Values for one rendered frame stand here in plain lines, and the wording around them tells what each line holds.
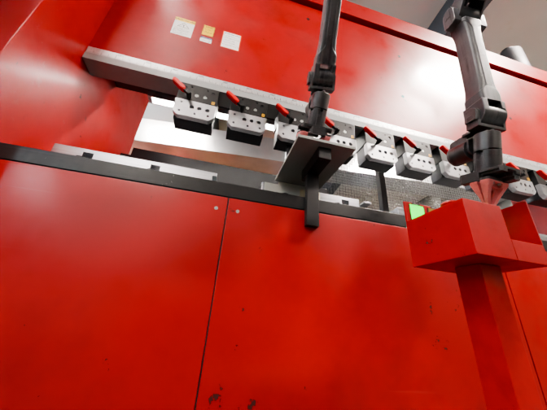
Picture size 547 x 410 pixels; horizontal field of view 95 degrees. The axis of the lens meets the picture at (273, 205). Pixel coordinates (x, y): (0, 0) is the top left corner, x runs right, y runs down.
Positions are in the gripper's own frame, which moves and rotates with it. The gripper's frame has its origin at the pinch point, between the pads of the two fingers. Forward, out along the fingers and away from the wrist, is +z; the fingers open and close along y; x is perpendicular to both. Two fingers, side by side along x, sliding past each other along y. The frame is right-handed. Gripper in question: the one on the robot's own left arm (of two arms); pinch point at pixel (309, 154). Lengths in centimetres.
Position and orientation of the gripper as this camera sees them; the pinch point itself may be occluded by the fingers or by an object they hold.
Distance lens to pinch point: 85.4
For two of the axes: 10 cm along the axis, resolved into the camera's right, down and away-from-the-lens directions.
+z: -1.9, 9.8, 0.9
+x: 1.7, 1.3, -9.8
